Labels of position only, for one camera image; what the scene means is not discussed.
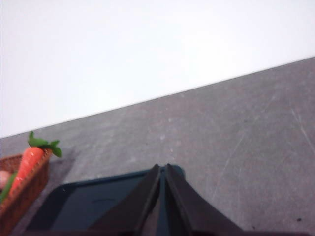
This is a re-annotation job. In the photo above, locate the orange toy carrot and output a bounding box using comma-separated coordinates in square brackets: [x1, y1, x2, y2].
[9, 131, 63, 197]

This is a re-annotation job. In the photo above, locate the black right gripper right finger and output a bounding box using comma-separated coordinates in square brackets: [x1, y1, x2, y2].
[165, 163, 244, 233]

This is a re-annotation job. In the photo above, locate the black flat tray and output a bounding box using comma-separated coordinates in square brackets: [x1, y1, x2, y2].
[24, 164, 187, 233]

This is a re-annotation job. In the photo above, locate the green chili pepper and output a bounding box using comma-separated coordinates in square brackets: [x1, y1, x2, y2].
[0, 172, 18, 205]

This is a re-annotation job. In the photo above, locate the brown egg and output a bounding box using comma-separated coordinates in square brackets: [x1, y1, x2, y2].
[0, 171, 10, 190]

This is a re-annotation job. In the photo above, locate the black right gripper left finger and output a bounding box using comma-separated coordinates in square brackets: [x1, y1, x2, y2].
[87, 163, 161, 233]

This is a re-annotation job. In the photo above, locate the brown wicker basket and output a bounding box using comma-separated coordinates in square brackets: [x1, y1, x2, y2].
[0, 148, 53, 236]

